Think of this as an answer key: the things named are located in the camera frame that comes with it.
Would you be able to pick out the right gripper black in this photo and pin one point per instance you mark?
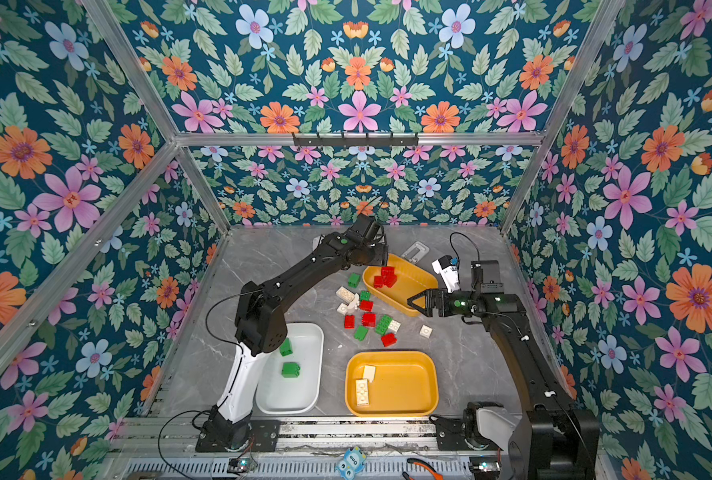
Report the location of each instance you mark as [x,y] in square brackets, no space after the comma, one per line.
[434,296]

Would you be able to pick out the red lego brick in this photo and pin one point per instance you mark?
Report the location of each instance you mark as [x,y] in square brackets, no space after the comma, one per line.
[389,339]
[389,280]
[377,281]
[369,320]

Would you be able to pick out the small white lego brick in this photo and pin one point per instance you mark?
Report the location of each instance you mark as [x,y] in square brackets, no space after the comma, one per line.
[369,372]

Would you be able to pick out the cream long lego brick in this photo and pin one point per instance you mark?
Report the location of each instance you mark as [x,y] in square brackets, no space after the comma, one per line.
[362,392]

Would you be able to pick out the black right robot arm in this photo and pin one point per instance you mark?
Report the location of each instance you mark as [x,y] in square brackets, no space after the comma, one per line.
[551,438]

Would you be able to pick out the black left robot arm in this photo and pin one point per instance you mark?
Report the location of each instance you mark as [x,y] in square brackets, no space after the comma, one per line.
[262,327]

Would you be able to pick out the far yellow plastic bin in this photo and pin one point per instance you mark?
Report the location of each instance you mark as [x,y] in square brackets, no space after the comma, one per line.
[411,280]

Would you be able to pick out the yellow plastic bin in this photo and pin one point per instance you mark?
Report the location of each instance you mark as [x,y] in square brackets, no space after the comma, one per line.
[411,280]
[405,384]

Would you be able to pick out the white flat lego plate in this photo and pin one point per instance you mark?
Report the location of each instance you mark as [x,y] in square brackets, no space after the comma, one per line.
[426,331]

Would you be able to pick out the large green lego plate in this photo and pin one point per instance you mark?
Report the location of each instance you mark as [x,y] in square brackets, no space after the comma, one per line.
[383,325]

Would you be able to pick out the green small lego brick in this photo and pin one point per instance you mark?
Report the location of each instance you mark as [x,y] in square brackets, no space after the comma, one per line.
[361,333]

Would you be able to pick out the near yellow plastic bin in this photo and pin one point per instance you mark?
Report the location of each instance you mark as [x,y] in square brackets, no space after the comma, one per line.
[405,384]

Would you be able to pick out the white plastic bin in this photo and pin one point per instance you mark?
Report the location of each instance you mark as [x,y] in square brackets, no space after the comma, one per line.
[290,383]

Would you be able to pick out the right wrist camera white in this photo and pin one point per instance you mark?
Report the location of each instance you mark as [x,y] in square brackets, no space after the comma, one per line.
[447,267]

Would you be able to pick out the black hook rail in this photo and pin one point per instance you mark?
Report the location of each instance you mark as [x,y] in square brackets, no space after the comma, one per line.
[343,140]

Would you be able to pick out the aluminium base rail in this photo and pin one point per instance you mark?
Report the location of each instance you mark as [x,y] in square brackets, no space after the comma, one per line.
[314,435]

